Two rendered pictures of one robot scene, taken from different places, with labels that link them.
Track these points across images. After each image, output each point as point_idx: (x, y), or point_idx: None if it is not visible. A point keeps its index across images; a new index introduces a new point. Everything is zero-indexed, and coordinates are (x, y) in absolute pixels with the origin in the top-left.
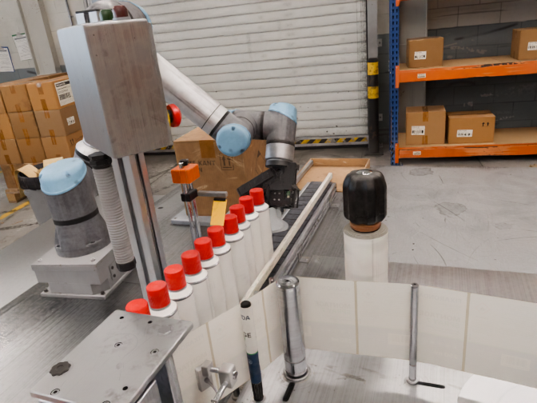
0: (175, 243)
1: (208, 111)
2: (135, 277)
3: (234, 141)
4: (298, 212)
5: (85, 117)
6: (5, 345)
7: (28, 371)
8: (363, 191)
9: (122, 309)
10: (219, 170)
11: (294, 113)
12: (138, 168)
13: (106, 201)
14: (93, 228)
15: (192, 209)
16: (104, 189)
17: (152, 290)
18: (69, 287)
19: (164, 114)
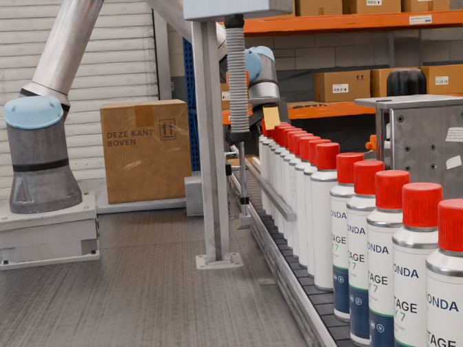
0: (122, 223)
1: (223, 35)
2: (111, 244)
3: (251, 65)
4: (252, 182)
5: None
6: (16, 299)
7: (87, 303)
8: (414, 80)
9: (136, 259)
10: (157, 141)
11: (273, 58)
12: None
13: (240, 62)
14: (70, 176)
15: (117, 195)
16: (239, 49)
17: (306, 135)
18: (49, 249)
19: None
